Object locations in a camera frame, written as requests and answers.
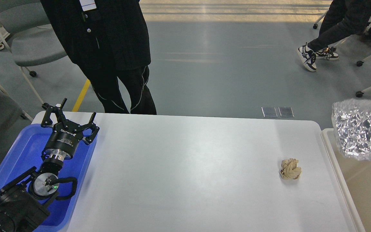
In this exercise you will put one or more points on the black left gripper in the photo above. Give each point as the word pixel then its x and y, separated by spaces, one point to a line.
pixel 66 135

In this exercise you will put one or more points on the silver foil bag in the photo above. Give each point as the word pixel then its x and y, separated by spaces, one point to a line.
pixel 351 120

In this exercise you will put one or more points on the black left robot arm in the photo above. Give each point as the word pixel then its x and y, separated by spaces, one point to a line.
pixel 41 175

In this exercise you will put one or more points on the blue plastic tray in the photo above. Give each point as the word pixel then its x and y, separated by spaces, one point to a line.
pixel 25 153

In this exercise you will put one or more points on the person in black clothes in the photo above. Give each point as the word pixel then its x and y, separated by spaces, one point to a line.
pixel 109 41

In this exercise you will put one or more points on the grey chair at left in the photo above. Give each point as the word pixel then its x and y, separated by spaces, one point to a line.
pixel 35 42

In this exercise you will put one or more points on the left metal floor plate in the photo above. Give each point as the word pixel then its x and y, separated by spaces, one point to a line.
pixel 269 112

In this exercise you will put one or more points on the metal floor plate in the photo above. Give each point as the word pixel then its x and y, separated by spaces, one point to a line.
pixel 269 112
pixel 286 112

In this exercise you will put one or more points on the right metal floor plate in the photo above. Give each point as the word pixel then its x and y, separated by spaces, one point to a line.
pixel 286 112

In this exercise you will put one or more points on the crumpled brown paper ball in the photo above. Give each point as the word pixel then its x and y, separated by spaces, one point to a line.
pixel 289 169

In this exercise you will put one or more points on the beige plastic bin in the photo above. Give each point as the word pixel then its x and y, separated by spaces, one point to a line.
pixel 354 177

